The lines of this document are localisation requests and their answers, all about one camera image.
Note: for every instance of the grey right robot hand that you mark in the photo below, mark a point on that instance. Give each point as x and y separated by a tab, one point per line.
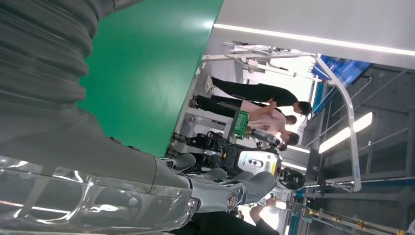
97	181

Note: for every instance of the white workbench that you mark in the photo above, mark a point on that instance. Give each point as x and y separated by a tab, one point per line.
207	118

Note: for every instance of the person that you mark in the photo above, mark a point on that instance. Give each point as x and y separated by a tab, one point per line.
266	121
292	138
256	92
220	225

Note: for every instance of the green plastic crate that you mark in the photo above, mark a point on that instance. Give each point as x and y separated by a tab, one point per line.
241	125

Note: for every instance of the silver black humanoid robot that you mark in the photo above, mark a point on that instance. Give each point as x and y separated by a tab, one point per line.
256	162

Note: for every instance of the white ceiling light bar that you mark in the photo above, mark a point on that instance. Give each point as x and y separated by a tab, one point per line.
337	138

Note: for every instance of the blue display screen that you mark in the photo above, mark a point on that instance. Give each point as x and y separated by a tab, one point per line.
343	69

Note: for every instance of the white wall light strip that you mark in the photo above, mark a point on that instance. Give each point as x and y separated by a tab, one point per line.
308	38

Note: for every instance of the white gantry frame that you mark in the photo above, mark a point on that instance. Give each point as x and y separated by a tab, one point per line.
351	129

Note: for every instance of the metal rail with yellow clamps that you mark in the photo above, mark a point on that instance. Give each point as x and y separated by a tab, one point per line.
360	224

